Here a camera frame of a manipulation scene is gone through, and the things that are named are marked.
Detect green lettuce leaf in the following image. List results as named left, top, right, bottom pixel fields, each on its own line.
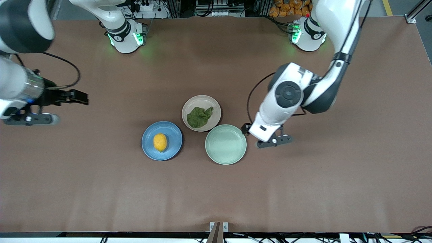
left=186, top=106, right=214, bottom=129

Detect yellow lemon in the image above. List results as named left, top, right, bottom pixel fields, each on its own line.
left=153, top=133, right=168, bottom=153

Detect pale green plate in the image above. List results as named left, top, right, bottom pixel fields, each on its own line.
left=205, top=124, right=247, bottom=165

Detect beige plate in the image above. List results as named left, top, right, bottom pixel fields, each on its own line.
left=182, top=95, right=222, bottom=132

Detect brown table cover sheet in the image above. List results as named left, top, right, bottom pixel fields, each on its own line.
left=0, top=16, right=432, bottom=233

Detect blue plate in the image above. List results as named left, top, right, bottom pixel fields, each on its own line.
left=141, top=121, right=183, bottom=161

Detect white power strip with plugs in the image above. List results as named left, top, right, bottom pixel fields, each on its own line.
left=130, top=0, right=169, bottom=19

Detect white socket strip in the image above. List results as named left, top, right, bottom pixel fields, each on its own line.
left=211, top=9, right=238, bottom=17

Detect bag of orange fruits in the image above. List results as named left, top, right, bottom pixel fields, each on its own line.
left=269, top=0, right=313, bottom=18

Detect metal bracket with brown post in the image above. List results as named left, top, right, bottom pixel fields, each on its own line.
left=207, top=222, right=229, bottom=243

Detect black base cable bundle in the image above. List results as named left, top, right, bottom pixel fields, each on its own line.
left=265, top=15, right=294, bottom=34

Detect aluminium frame post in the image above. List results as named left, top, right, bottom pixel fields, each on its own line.
left=167, top=0, right=181, bottom=18
left=255, top=0, right=272, bottom=16

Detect aluminium frame profile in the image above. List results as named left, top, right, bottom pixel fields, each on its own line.
left=405, top=0, right=432, bottom=24

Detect black floor cables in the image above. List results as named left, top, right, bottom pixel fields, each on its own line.
left=410, top=225, right=432, bottom=242

